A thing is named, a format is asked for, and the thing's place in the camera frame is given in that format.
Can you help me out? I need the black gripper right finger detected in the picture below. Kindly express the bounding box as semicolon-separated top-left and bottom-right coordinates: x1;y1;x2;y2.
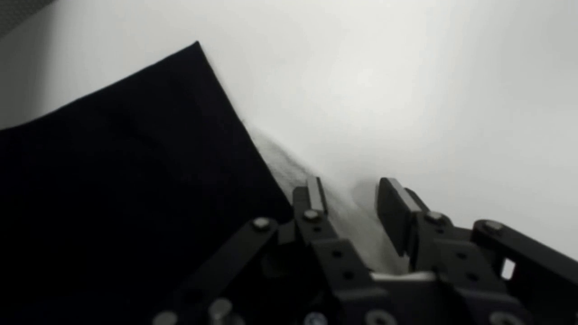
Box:
377;178;498;289

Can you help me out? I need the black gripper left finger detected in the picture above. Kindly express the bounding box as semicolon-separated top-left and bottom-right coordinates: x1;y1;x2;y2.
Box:
292;178;371;297

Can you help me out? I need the black t-shirt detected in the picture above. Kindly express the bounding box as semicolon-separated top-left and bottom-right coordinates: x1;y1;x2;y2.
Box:
0;46;292;325

